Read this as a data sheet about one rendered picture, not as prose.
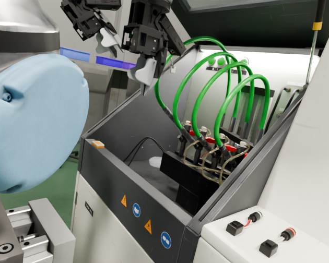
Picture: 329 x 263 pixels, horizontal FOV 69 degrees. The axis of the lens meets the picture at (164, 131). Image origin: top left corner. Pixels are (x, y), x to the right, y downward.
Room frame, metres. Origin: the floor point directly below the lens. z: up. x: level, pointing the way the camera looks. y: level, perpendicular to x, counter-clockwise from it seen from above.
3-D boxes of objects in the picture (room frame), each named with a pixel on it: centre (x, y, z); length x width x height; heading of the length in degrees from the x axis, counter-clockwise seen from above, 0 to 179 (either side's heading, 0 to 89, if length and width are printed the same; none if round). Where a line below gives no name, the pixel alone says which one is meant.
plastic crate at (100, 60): (3.55, 0.98, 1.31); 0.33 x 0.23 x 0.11; 136
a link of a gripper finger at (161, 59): (0.58, 0.05, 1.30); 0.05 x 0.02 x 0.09; 41
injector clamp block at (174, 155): (0.79, -0.16, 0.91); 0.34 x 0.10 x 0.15; 41
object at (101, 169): (0.73, 0.10, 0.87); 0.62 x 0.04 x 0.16; 41
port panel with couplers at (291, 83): (0.87, -0.44, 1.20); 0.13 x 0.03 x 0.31; 41
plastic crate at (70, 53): (3.17, 1.35, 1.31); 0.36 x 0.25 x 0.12; 136
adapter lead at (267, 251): (0.43, -0.27, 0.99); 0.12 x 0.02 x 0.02; 133
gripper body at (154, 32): (0.58, 0.08, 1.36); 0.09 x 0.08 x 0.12; 131
